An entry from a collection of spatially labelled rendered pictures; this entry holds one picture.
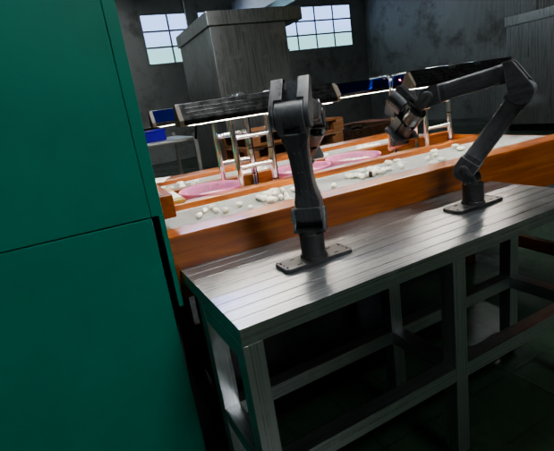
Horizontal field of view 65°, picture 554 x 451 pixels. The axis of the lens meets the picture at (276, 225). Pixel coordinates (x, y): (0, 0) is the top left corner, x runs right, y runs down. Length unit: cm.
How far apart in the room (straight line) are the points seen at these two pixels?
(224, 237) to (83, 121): 47
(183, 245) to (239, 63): 528
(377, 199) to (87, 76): 92
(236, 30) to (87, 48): 536
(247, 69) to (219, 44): 49
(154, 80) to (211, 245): 990
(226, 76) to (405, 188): 495
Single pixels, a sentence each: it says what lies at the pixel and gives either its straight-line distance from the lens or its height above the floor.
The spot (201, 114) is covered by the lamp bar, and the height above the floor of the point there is 107.
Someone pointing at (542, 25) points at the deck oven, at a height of 156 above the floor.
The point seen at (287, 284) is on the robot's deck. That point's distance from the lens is 101.
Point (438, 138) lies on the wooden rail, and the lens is 266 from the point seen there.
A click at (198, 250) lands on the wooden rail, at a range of 123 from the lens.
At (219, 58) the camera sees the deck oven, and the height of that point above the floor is 171.
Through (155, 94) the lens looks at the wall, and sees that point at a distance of 1101.
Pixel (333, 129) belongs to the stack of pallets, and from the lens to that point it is 462.
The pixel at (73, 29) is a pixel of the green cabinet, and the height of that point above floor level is 129.
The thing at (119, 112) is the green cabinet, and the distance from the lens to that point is 112.
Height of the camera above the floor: 108
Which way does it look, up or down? 16 degrees down
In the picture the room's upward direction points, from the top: 9 degrees counter-clockwise
